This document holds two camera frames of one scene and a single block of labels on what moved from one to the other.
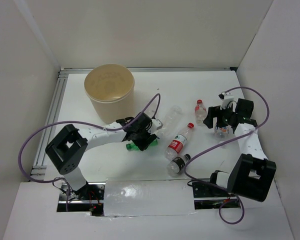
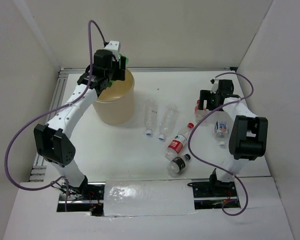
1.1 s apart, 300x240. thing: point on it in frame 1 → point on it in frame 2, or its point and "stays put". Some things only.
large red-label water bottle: [176, 145] stays put
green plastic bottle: [132, 147] → [110, 83]
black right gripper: [214, 111] → [204, 94]
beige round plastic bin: [110, 88] stays put
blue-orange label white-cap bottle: [221, 133] stays put
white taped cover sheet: [148, 197] stays put
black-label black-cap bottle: [177, 165] stays put
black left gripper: [143, 145] → [120, 73]
